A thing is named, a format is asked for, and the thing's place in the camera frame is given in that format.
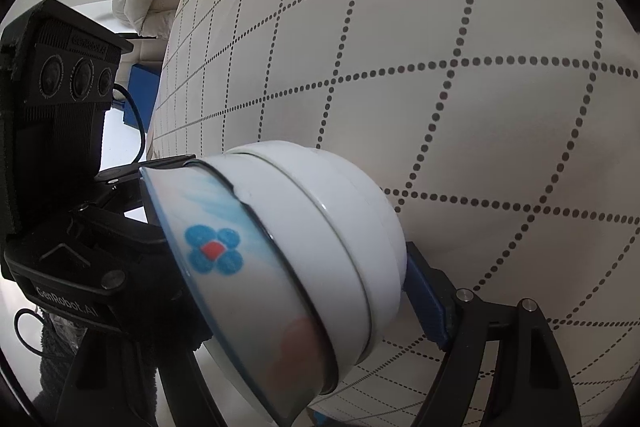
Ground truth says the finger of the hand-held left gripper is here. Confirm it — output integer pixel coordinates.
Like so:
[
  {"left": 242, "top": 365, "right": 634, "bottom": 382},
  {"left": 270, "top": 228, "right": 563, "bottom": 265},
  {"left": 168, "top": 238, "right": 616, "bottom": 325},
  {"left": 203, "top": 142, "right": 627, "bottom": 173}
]
[
  {"left": 94, "top": 154, "right": 199, "bottom": 212},
  {"left": 71, "top": 202, "right": 174, "bottom": 259}
]

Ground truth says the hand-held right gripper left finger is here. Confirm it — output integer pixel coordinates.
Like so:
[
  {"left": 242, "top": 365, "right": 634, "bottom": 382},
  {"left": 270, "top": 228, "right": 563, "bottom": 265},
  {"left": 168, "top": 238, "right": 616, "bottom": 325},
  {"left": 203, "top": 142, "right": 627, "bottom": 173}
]
[{"left": 56, "top": 329, "right": 217, "bottom": 427}]

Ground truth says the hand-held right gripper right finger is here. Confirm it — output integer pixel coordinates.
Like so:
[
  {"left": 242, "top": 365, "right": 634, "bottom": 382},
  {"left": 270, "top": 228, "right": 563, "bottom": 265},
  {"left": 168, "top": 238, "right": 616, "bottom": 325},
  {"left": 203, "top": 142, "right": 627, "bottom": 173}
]
[{"left": 404, "top": 241, "right": 584, "bottom": 427}]

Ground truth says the rose print white bowl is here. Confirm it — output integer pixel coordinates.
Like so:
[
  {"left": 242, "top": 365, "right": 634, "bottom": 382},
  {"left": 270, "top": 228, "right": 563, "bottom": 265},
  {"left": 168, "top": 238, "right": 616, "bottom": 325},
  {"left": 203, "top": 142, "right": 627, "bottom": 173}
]
[{"left": 225, "top": 139, "right": 409, "bottom": 368}]

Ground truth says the blue red print white bowl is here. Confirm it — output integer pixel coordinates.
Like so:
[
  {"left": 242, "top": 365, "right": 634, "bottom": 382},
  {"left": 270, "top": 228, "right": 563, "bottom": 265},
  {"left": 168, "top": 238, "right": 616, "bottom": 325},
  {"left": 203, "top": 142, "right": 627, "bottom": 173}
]
[{"left": 140, "top": 159, "right": 342, "bottom": 427}]

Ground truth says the person's left forearm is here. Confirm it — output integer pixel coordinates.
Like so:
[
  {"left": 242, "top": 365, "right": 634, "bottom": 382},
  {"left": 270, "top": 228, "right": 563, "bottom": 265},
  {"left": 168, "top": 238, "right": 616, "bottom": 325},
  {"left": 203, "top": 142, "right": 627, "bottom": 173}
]
[{"left": 29, "top": 311, "right": 101, "bottom": 410}]

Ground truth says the blue box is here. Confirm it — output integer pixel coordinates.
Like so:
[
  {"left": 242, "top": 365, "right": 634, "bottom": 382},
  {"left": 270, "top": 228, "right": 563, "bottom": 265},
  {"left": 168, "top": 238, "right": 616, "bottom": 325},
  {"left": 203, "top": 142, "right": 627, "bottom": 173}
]
[{"left": 122, "top": 64, "right": 162, "bottom": 128}]

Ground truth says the patterned tablecloth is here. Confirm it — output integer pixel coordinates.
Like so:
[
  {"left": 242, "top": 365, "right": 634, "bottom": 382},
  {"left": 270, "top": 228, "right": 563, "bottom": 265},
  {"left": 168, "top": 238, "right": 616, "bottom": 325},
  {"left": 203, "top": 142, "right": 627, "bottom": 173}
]
[{"left": 149, "top": 0, "right": 640, "bottom": 427}]

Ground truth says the black cable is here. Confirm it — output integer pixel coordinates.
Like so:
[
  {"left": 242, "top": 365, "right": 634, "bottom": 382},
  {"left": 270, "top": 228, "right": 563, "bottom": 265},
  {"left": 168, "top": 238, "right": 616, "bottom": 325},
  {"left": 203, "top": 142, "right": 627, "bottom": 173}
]
[
  {"left": 14, "top": 307, "right": 51, "bottom": 359},
  {"left": 112, "top": 84, "right": 149, "bottom": 164}
]

